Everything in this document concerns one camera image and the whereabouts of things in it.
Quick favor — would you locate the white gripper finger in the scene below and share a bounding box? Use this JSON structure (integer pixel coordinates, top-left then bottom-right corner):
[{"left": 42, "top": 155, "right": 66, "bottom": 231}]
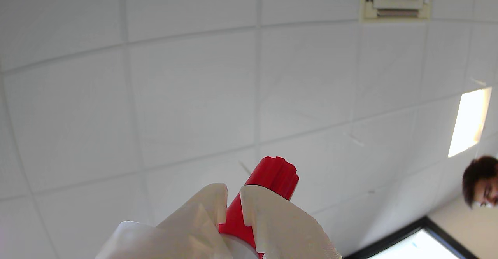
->
[
  {"left": 240, "top": 184, "right": 343, "bottom": 259},
  {"left": 95, "top": 183, "right": 236, "bottom": 259}
]

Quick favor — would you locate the red whiteboard marker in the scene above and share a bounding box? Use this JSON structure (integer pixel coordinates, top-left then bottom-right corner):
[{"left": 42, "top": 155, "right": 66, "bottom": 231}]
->
[{"left": 218, "top": 156, "right": 300, "bottom": 259}]

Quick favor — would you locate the dark-haired person's head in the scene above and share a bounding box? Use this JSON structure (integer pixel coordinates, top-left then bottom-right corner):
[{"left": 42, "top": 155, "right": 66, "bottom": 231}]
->
[{"left": 462, "top": 156, "right": 498, "bottom": 209}]

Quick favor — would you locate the black-framed window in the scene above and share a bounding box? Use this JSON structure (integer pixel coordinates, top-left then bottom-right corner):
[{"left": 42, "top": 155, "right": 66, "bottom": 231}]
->
[{"left": 344, "top": 217, "right": 480, "bottom": 259}]

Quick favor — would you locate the ceiling light panel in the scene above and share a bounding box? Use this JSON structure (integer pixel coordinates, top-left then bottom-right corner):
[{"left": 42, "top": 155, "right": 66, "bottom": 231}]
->
[{"left": 447, "top": 87, "right": 493, "bottom": 159}]

